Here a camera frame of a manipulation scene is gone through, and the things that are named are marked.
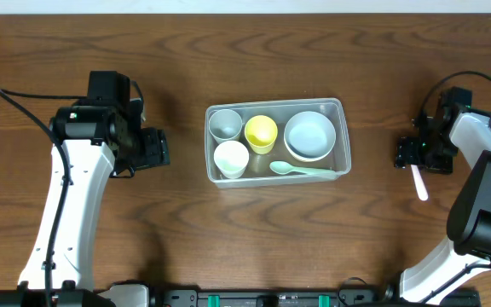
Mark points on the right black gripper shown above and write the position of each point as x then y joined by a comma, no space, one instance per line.
410,156

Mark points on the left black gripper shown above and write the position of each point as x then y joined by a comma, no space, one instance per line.
156,148

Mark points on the pale pink plastic fork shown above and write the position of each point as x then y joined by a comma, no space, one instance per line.
419,184

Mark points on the grey plastic cup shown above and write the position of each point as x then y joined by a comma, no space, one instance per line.
225,125

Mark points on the white plastic cup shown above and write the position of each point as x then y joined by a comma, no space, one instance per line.
231,158

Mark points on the light blue plastic bowl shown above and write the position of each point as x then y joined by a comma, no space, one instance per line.
309,126

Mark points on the yellow plastic cup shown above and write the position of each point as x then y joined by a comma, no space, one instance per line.
261,133

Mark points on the mint green plastic spoon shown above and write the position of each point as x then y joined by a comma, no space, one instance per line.
283,168

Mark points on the white plastic bowl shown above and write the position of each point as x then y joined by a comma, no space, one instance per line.
309,151

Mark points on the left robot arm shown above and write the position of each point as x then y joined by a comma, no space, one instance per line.
99,137

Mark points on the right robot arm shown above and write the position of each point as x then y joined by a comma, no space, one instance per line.
465,251

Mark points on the clear plastic container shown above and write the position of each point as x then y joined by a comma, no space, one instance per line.
257,172

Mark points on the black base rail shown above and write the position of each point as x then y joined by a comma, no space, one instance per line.
271,298

